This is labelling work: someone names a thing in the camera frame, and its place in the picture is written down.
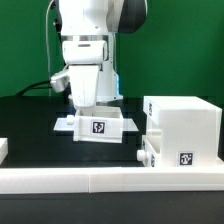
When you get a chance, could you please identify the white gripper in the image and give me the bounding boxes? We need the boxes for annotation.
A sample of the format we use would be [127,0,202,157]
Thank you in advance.
[62,40,108,109]

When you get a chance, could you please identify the white drawer box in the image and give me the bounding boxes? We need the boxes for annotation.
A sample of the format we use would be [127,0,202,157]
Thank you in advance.
[137,135,161,167]
[66,106,124,143]

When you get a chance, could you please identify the white front drawer box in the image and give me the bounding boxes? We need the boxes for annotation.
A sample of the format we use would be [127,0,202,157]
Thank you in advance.
[137,135,161,167]

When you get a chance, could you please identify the white drawer cabinet frame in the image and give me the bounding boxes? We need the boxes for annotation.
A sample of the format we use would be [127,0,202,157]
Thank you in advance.
[143,96,222,167]

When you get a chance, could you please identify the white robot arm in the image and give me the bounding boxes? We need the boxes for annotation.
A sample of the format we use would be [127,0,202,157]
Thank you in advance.
[52,0,147,110]

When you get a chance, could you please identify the white marker sheet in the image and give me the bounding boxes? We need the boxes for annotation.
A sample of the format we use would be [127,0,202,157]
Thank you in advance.
[54,118,138,132]

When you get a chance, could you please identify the white cable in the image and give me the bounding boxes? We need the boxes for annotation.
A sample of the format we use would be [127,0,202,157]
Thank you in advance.
[45,0,54,81]

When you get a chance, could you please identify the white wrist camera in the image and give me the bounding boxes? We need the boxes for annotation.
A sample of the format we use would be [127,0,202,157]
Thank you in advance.
[50,70,69,92]

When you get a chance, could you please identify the black cable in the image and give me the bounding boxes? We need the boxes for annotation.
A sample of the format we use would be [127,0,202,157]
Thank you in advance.
[15,79,54,97]

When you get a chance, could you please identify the white left border rail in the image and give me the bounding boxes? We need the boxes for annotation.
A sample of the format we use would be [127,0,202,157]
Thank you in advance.
[0,138,8,165]

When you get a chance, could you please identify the white border rail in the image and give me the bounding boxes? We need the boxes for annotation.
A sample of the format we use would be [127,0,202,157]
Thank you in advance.
[0,166,224,194]
[0,138,8,165]

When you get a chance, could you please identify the white front border rail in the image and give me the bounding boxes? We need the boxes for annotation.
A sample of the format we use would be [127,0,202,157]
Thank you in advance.
[0,166,224,194]

